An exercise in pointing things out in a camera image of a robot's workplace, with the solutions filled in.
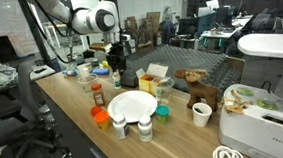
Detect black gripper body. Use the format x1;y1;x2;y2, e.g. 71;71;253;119
104;39;131;72

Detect clear plastic cup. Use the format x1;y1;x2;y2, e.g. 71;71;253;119
77;73;100;94
152;76;177;106

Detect spice bottle orange cap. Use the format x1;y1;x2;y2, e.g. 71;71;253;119
91;83;106;107

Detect teal lid dough can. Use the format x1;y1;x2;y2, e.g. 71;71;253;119
154;104;172;125

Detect white paper plate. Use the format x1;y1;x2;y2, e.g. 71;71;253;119
105;88;159;125

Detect yellow mustard bottle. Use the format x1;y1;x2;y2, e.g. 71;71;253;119
101;59;113;70

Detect small green can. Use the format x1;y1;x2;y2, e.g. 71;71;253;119
91;58;101;68

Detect small white cup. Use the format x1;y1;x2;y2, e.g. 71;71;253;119
82;67;91;78

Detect small black stand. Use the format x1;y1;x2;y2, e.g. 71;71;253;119
82;41;96;60

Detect red plush ball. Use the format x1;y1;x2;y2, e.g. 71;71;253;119
89;105;104;118

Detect small colourful toy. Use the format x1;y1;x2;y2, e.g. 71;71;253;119
62;68;79;78

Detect stacked cardboard boxes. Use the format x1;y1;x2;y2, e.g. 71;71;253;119
123;10;165;54

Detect orange lid yellow dough can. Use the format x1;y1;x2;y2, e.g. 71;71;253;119
93;110;111;131

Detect white pill bottle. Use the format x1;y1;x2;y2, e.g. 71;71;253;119
111;112;131;141
136;113;154;143

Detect grey foam floor mat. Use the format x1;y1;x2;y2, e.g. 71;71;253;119
127;40;249;101

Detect white side table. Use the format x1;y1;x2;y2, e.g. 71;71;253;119
29;63;57;82

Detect black phone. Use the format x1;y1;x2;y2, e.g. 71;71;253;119
33;67;49;74

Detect brown moose plush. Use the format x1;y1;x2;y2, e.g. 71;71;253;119
173;66;222;115

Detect black stand pole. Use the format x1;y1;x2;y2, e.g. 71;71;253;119
17;0;53;66

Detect white paper cup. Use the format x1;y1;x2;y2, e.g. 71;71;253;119
191;101;214;128

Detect white office desk green legs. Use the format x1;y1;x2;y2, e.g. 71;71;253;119
199;15;258;53

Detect white computer monitor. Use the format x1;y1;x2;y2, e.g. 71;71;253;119
205;0;221;12

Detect dark panel tan edge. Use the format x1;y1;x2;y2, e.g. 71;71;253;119
224;55;249;84

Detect brown dried plant pieces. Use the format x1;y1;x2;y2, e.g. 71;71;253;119
220;88;253;115

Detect white countertop appliance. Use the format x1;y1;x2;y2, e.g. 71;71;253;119
214;79;283;158

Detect grey background office chair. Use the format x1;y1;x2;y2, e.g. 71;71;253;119
251;12;274;32

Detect white arched lamp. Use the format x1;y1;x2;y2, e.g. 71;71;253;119
236;30;283;103

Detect coiled white cable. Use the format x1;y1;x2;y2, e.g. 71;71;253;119
210;144;245;158

